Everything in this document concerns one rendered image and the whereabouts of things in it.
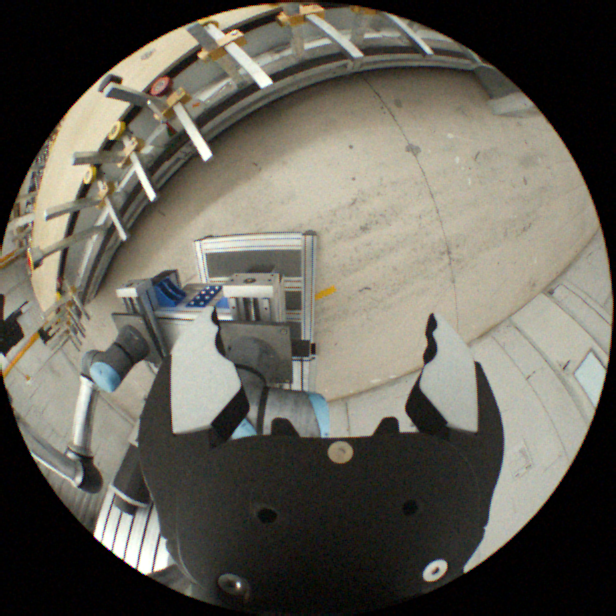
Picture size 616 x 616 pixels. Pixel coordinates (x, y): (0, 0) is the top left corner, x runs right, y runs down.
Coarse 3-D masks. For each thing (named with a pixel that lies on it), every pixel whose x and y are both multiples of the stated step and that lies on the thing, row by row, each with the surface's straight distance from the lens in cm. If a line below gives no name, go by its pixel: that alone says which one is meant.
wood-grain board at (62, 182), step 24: (240, 24) 98; (144, 48) 126; (168, 48) 107; (192, 48) 96; (120, 72) 129; (144, 72) 107; (96, 96) 140; (72, 120) 163; (96, 120) 124; (120, 120) 105; (72, 144) 147; (96, 144) 114; (48, 168) 192; (72, 168) 138; (48, 192) 185; (72, 192) 133; (48, 240) 192; (48, 264) 208; (48, 288) 239
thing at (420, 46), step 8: (384, 16) 91; (392, 16) 91; (392, 24) 89; (400, 24) 87; (400, 32) 87; (408, 32) 84; (408, 40) 85; (416, 40) 82; (416, 48) 83; (424, 48) 81; (424, 56) 81; (432, 56) 82
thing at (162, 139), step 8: (192, 104) 88; (200, 104) 91; (192, 112) 92; (200, 112) 94; (176, 120) 91; (176, 128) 95; (160, 136) 94; (168, 136) 97; (152, 144) 96; (160, 144) 98
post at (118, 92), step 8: (112, 88) 71; (120, 88) 72; (128, 88) 76; (104, 96) 72; (112, 96) 72; (120, 96) 73; (128, 96) 74; (136, 96) 76; (144, 96) 77; (152, 96) 82; (136, 104) 78; (144, 104) 79; (160, 104) 82
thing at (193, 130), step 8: (168, 96) 90; (176, 104) 84; (176, 112) 82; (184, 112) 79; (184, 120) 77; (192, 120) 77; (192, 128) 74; (192, 136) 72; (200, 136) 71; (200, 144) 69; (208, 144) 71; (200, 152) 69; (208, 152) 67; (208, 160) 68
